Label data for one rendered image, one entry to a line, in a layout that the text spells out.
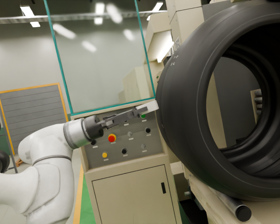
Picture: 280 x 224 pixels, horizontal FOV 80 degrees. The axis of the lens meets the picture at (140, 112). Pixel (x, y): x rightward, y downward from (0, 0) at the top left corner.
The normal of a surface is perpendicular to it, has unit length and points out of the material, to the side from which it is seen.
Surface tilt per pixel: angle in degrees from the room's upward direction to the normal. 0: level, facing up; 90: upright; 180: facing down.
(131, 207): 90
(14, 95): 90
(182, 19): 90
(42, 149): 54
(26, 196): 79
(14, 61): 90
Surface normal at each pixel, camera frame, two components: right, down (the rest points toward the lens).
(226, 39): -0.07, -0.08
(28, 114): 0.29, 0.00
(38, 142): -0.18, -0.46
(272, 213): -0.21, -0.98
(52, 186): 0.68, -0.55
